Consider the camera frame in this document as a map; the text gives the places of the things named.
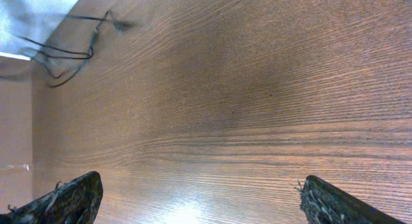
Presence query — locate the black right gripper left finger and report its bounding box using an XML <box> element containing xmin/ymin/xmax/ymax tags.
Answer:
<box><xmin>1</xmin><ymin>171</ymin><xmax>103</xmax><ymax>224</ymax></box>

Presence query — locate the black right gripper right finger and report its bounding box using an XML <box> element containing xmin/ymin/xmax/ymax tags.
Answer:
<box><xmin>295</xmin><ymin>175</ymin><xmax>404</xmax><ymax>224</ymax></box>

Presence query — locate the thick black USB-A cable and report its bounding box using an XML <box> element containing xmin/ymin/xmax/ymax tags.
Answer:
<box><xmin>17</xmin><ymin>10</ymin><xmax>138</xmax><ymax>61</ymax></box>

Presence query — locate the thin black USB cable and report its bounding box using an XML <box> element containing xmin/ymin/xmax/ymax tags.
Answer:
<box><xmin>19</xmin><ymin>46</ymin><xmax>94</xmax><ymax>89</ymax></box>

